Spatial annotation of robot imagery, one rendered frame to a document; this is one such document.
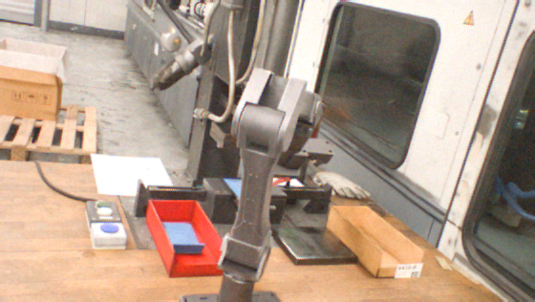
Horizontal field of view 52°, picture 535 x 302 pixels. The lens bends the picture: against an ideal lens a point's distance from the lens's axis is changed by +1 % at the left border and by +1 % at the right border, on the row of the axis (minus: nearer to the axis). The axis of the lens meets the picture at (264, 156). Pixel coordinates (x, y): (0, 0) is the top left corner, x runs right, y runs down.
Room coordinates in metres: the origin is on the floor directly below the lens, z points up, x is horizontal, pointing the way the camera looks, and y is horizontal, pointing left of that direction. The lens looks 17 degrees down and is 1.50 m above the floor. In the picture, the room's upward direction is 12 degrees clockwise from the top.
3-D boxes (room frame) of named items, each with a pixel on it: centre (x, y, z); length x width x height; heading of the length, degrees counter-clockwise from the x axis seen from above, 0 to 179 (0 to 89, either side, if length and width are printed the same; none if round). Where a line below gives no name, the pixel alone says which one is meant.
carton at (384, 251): (1.30, -0.32, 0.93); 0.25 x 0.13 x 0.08; 26
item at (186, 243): (1.14, 0.15, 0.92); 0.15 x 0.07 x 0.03; 23
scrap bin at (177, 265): (1.11, 0.14, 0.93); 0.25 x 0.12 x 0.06; 26
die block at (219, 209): (1.35, 0.03, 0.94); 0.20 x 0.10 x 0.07; 116
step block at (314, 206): (1.49, -0.18, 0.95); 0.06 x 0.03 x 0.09; 116
